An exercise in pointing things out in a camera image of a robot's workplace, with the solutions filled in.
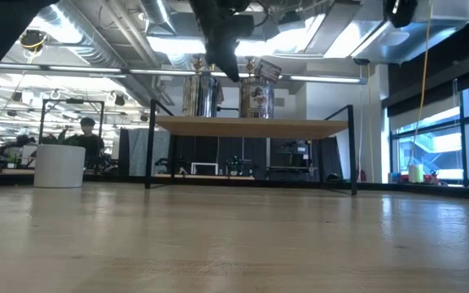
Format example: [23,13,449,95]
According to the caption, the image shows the white round planter pot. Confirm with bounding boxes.
[33,143,87,190]

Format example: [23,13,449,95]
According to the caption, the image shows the pale green spool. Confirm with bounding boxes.
[408,163,425,185]

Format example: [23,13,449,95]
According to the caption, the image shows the round silver ventilation duct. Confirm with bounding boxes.
[34,0,170,103]

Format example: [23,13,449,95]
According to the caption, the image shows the gray partition panel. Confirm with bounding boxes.
[118,128,174,178]

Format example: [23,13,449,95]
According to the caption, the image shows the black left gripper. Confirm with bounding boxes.
[188,0,256,83]

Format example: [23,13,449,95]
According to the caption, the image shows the person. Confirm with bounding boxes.
[73,116,107,170]

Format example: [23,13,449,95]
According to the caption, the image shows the yellow hanging cable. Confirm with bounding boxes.
[407,0,434,168]

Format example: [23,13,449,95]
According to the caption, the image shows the black ceiling cable reel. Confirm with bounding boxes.
[19,28,49,54]

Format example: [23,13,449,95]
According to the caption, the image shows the small white frame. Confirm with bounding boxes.
[191,162,220,177]

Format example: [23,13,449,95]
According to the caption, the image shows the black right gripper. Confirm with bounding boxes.
[384,0,419,28]

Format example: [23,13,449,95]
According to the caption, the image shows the green succulent plant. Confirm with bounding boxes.
[38,129,81,147]

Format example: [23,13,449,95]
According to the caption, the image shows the red items on sill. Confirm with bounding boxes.
[397,169,441,185]

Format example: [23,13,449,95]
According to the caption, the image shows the wooden shelf black metal legs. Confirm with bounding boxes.
[144,98,358,196]

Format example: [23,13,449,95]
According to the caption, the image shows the black window frame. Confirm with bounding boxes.
[388,79,469,185]

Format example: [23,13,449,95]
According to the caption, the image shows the brown paper hang tag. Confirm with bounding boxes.
[253,59,283,85]

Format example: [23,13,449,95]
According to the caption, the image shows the rectangular silver air duct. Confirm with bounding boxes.
[303,0,469,65]

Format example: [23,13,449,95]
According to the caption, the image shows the long ceiling light bar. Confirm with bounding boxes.
[0,60,368,85]

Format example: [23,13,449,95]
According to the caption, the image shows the black camera gantry frame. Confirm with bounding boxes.
[217,105,243,119]
[38,97,106,146]

